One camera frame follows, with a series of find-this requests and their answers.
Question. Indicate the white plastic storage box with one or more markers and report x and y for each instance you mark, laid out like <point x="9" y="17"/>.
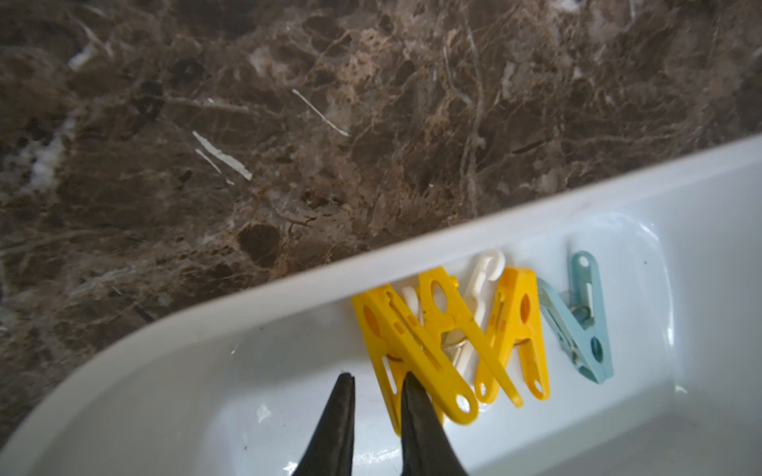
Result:
<point x="615" y="330"/>

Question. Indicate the white clothespin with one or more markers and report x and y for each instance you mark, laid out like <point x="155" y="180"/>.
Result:
<point x="488" y="268"/>

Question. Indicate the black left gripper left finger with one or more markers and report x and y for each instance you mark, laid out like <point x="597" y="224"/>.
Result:
<point x="330" y="451"/>

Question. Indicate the light blue clothespin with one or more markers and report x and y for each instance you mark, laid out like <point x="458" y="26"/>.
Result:
<point x="579" y="321"/>

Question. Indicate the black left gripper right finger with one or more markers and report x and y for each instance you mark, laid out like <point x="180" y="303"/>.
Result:
<point x="425" y="447"/>

